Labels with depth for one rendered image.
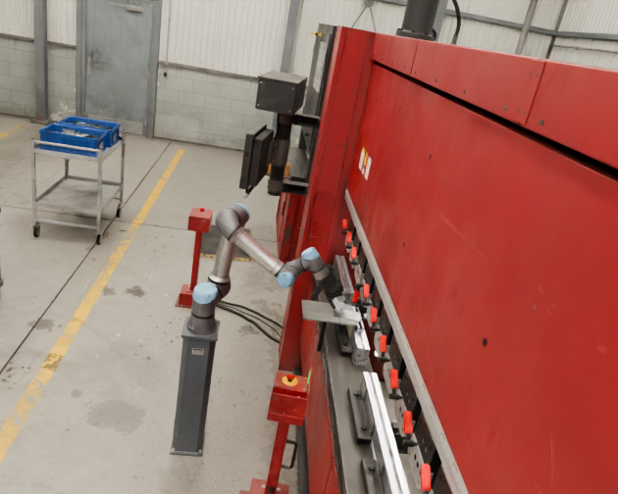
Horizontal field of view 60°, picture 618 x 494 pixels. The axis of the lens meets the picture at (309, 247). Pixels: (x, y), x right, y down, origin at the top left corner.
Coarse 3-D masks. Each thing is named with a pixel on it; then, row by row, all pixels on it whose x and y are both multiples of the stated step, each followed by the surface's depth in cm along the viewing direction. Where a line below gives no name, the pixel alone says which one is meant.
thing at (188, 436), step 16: (192, 336) 264; (208, 336) 266; (192, 352) 268; (208, 352) 269; (192, 368) 272; (208, 368) 274; (192, 384) 276; (208, 384) 279; (192, 400) 280; (208, 400) 293; (176, 416) 286; (192, 416) 284; (176, 432) 290; (192, 432) 289; (176, 448) 293; (192, 448) 293
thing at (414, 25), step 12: (408, 0) 264; (420, 0) 259; (432, 0) 259; (456, 0) 246; (408, 12) 264; (420, 12) 261; (432, 12) 262; (456, 12) 248; (408, 24) 265; (420, 24) 263; (432, 24) 266; (408, 36) 264; (420, 36) 263; (432, 36) 266; (456, 36) 251
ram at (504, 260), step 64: (384, 128) 249; (448, 128) 162; (512, 128) 125; (384, 192) 232; (448, 192) 155; (512, 192) 117; (576, 192) 94; (384, 256) 217; (448, 256) 148; (512, 256) 113; (576, 256) 91; (448, 320) 142; (512, 320) 109; (576, 320) 89; (448, 384) 136; (512, 384) 106; (576, 384) 86; (512, 448) 102; (576, 448) 84
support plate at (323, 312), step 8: (304, 304) 267; (312, 304) 268; (320, 304) 270; (328, 304) 271; (304, 312) 260; (312, 312) 261; (320, 312) 262; (328, 312) 264; (312, 320) 255; (320, 320) 256; (328, 320) 257; (336, 320) 258; (344, 320) 260; (352, 320) 261
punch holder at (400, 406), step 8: (408, 376) 166; (408, 384) 165; (400, 392) 172; (408, 392) 164; (400, 400) 170; (408, 400) 164; (416, 400) 157; (400, 408) 170; (408, 408) 162; (416, 408) 158; (400, 416) 167; (416, 416) 159; (400, 424) 166; (416, 424) 161; (400, 432) 165
